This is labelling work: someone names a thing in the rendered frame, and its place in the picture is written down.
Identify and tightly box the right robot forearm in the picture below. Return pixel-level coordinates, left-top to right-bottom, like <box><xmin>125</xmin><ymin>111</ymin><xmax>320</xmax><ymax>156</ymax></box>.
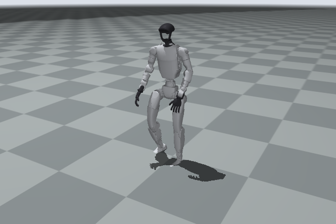
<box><xmin>139</xmin><ymin>66</ymin><xmax>150</xmax><ymax>91</ymax></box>

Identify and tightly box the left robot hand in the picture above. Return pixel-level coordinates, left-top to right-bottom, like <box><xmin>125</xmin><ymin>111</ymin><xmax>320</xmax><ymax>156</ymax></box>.
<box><xmin>169</xmin><ymin>91</ymin><xmax>184</xmax><ymax>113</ymax></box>

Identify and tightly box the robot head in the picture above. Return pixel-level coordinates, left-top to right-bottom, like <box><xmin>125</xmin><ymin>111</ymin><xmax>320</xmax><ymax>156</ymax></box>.
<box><xmin>159</xmin><ymin>23</ymin><xmax>175</xmax><ymax>47</ymax></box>

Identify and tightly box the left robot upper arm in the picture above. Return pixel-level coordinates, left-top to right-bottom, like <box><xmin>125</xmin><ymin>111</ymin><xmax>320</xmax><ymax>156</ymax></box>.
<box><xmin>177</xmin><ymin>47</ymin><xmax>193</xmax><ymax>76</ymax></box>

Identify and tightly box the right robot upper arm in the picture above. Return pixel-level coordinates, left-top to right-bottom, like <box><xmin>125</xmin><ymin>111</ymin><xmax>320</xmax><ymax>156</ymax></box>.
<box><xmin>145</xmin><ymin>46</ymin><xmax>157</xmax><ymax>73</ymax></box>

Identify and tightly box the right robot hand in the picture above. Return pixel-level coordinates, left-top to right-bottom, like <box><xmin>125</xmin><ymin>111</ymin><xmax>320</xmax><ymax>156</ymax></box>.
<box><xmin>135</xmin><ymin>86</ymin><xmax>144</xmax><ymax>107</ymax></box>

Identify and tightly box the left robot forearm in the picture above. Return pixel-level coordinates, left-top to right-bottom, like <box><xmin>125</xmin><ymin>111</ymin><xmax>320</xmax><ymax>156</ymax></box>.
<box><xmin>177</xmin><ymin>70</ymin><xmax>192</xmax><ymax>98</ymax></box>

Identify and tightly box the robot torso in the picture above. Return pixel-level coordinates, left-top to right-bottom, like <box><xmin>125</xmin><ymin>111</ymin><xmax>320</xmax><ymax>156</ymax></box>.
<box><xmin>156</xmin><ymin>43</ymin><xmax>182</xmax><ymax>99</ymax></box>

